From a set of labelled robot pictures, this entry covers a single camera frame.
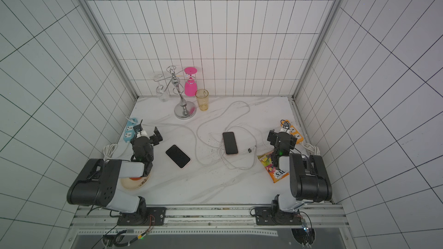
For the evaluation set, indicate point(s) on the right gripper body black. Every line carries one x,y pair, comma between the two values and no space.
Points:
281,140

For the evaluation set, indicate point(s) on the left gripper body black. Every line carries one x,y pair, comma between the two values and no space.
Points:
151,156

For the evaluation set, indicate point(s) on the black phone pink case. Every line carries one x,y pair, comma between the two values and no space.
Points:
180,158

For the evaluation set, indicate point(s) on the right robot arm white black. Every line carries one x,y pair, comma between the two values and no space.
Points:
308,179

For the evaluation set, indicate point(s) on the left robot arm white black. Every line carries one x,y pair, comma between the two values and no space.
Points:
96,184

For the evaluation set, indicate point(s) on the orange power strip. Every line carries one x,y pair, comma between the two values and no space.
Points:
297,135

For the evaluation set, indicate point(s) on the blue power strip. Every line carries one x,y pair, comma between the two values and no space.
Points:
129,131

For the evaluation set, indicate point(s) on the candy snack bag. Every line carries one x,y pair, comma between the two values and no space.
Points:
275,173

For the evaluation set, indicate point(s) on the beige plate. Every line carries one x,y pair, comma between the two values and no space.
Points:
134,183

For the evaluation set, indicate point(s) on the silver glass holder stand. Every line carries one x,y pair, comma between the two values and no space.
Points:
184,109

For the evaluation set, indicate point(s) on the clear wine glass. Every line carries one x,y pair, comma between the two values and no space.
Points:
162,89

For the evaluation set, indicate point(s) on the pink wine glass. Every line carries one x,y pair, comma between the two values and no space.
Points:
190,85

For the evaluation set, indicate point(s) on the amber plastic cup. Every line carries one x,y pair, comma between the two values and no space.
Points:
202,96

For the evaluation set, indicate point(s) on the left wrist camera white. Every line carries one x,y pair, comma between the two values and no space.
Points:
139,132

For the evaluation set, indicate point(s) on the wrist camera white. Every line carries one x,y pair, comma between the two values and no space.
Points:
286,127
139,132

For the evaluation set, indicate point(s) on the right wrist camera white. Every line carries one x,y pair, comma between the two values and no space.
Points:
286,127

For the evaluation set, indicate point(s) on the metal base rail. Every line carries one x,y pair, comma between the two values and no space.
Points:
187,219

